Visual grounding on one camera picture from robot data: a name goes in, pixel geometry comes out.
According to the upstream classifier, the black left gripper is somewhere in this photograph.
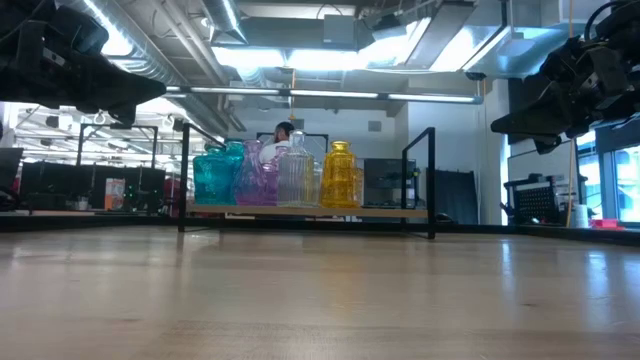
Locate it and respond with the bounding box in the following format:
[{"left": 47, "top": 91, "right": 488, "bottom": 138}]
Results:
[{"left": 0, "top": 52, "right": 167, "bottom": 126}]

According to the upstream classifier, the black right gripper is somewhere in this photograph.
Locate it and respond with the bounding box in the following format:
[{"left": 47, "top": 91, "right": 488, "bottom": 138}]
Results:
[{"left": 492, "top": 37, "right": 640, "bottom": 155}]

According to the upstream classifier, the small pink twisted vase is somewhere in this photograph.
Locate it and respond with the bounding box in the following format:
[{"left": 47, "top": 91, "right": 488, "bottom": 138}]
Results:
[{"left": 233, "top": 139, "right": 274, "bottom": 207}]

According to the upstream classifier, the clear ribbed bottle vase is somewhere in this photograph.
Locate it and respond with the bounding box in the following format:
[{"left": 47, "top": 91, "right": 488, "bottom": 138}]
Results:
[{"left": 276, "top": 129, "right": 317, "bottom": 208}]

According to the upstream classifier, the yellow ribbed tapered vase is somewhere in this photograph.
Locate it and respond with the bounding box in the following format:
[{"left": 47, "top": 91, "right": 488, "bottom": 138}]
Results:
[{"left": 319, "top": 140, "right": 359, "bottom": 209}]

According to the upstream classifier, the black pegboard cart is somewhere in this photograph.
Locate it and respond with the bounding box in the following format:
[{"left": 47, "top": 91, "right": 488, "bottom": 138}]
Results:
[{"left": 502, "top": 173, "right": 564, "bottom": 226}]

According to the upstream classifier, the white paper roll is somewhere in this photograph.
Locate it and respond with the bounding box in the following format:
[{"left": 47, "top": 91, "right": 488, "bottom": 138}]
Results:
[{"left": 569, "top": 203, "right": 590, "bottom": 229}]

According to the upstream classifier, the orange box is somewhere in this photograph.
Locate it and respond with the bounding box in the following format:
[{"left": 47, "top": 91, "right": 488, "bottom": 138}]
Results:
[{"left": 103, "top": 178, "right": 126, "bottom": 211}]

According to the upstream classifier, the black background workbench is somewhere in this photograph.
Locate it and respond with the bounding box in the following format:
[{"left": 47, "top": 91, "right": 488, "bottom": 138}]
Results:
[{"left": 22, "top": 164, "right": 167, "bottom": 214}]

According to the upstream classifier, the dark curtain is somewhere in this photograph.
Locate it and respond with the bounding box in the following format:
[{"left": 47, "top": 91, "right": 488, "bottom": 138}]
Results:
[{"left": 434, "top": 169, "right": 479, "bottom": 225}]

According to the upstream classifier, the red tray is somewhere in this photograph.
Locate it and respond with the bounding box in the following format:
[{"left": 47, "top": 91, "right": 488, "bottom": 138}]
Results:
[{"left": 589, "top": 218, "right": 626, "bottom": 231}]

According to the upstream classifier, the person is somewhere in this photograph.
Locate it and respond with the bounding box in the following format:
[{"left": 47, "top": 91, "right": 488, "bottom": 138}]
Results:
[{"left": 258, "top": 121, "right": 296, "bottom": 164}]

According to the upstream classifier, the black cabinet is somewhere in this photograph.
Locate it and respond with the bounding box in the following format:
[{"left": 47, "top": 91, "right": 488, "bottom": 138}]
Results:
[{"left": 363, "top": 158, "right": 417, "bottom": 207}]

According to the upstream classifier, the fluorescent ceiling light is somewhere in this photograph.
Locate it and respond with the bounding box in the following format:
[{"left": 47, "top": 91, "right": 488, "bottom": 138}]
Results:
[{"left": 212, "top": 47, "right": 381, "bottom": 71}]

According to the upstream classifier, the overhead LED light bar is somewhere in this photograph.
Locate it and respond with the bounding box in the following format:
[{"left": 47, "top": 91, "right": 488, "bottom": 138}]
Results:
[{"left": 164, "top": 84, "right": 485, "bottom": 106}]

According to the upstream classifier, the rectangular sheet metal duct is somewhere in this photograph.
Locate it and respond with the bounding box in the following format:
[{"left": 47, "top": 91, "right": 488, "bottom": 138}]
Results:
[{"left": 404, "top": 0, "right": 571, "bottom": 77}]

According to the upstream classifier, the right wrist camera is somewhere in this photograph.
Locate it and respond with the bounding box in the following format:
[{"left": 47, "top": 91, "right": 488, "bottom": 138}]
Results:
[{"left": 585, "top": 45, "right": 630, "bottom": 95}]

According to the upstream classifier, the narrow silver ventilation duct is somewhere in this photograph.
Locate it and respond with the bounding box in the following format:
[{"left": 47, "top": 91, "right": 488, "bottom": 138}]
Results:
[{"left": 202, "top": 0, "right": 249, "bottom": 45}]

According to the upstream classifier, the black metal table frame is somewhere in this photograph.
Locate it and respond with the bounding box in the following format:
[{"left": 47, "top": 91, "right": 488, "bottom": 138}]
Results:
[{"left": 0, "top": 209, "right": 640, "bottom": 246}]

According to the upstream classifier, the wooden shelf black metal frame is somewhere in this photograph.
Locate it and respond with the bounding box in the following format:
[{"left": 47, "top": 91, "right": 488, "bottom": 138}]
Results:
[{"left": 177, "top": 122, "right": 437, "bottom": 240}]

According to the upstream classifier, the gray ceiling duct box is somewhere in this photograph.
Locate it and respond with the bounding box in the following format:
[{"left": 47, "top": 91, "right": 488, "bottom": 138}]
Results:
[{"left": 322, "top": 13, "right": 359, "bottom": 50}]

